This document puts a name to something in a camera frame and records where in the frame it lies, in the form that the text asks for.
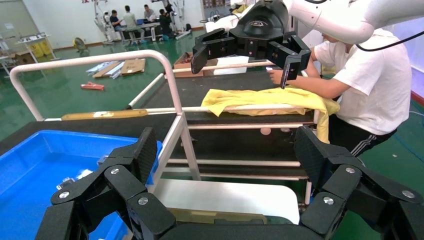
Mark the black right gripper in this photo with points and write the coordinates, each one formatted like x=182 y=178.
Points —
x=258 y=23

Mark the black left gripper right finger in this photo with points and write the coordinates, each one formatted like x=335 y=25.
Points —
x=314 y=155

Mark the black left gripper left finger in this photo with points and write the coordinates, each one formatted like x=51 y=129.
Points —
x=139 y=159

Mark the silver slotted metal part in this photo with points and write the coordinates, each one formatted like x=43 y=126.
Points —
x=66 y=182

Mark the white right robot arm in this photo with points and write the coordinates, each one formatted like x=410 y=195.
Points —
x=348 y=20

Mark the white block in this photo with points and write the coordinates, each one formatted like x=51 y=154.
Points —
x=232 y=66

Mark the yellow cloth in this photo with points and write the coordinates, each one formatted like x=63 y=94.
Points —
x=265 y=99

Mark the wooden edge strip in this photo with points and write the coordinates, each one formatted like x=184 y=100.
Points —
x=106 y=114

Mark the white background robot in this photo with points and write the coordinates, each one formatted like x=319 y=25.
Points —
x=106 y=23
x=179 y=10

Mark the red floor object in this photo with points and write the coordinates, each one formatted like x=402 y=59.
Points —
x=92 y=86

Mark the brass strip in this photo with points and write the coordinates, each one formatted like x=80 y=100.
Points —
x=205 y=215

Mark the person in black shirt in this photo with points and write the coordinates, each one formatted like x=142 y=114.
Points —
x=165 y=23

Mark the person in white t-shirt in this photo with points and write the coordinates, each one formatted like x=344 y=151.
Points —
x=371 y=82

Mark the flat cardboard sheet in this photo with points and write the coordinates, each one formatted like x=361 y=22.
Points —
x=133 y=66

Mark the long cardboard strip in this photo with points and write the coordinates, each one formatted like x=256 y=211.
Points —
x=106 y=69

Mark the white panel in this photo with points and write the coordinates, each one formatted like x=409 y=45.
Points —
x=228 y=198

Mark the white plastic strip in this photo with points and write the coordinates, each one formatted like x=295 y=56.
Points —
x=96 y=68

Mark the black work table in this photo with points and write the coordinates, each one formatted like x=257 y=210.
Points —
x=149 y=31

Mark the blue plastic bin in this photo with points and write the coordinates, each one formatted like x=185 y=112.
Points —
x=33 y=165

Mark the person in pale shirt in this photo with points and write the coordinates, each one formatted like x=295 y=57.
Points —
x=149 y=14

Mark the white tube railing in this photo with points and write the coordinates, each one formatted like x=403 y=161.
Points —
x=82 y=60

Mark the person in grey green shirt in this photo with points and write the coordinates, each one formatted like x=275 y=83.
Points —
x=130 y=21

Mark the yellow floor fan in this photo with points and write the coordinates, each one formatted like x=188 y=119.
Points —
x=79 y=43

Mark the person in dark blue shirt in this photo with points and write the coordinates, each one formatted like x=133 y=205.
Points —
x=116 y=21

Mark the brown box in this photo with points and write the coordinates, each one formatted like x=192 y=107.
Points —
x=24 y=59

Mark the white shelf table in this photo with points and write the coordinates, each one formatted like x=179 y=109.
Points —
x=33 y=39

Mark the grey perforated bracket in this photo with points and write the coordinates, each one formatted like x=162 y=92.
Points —
x=101 y=160

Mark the white tube rack frame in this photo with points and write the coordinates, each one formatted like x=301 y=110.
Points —
x=212 y=89

